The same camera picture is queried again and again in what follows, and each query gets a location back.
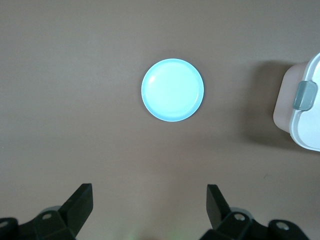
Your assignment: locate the white lidded storage box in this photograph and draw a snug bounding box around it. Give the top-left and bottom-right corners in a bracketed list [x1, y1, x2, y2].
[272, 51, 320, 152]

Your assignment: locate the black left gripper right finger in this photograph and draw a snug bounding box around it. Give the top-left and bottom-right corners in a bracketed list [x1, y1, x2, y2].
[201, 184, 308, 240]

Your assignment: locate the light blue round plate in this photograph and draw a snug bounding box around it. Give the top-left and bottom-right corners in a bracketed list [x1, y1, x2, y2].
[140, 58, 206, 123]

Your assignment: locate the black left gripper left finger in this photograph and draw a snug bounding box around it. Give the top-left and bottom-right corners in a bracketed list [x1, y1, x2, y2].
[0, 183, 94, 240]

